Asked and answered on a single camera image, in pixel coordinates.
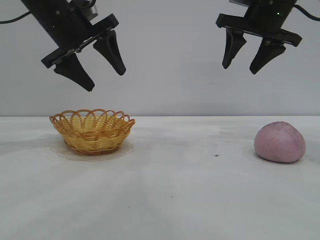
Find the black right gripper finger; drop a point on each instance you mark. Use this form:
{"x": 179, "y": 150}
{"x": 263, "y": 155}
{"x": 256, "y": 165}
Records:
{"x": 232, "y": 46}
{"x": 267, "y": 53}

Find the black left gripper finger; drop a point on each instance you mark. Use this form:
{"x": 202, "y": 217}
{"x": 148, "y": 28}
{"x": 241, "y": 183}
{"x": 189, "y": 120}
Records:
{"x": 75, "y": 71}
{"x": 111, "y": 52}

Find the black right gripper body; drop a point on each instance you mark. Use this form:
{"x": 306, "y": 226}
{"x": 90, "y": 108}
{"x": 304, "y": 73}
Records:
{"x": 267, "y": 17}

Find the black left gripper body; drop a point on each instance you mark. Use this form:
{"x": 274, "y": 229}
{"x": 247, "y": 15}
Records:
{"x": 65, "y": 32}

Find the yellow orange woven basket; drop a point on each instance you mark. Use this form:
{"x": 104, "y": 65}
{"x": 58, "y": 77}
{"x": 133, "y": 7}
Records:
{"x": 92, "y": 140}

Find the pink peach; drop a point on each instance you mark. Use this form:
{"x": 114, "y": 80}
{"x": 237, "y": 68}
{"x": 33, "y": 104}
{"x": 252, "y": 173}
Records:
{"x": 280, "y": 143}

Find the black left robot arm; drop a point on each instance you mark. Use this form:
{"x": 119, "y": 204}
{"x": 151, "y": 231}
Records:
{"x": 35, "y": 5}

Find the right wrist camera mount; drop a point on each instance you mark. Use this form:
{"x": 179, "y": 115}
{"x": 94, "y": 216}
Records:
{"x": 238, "y": 2}

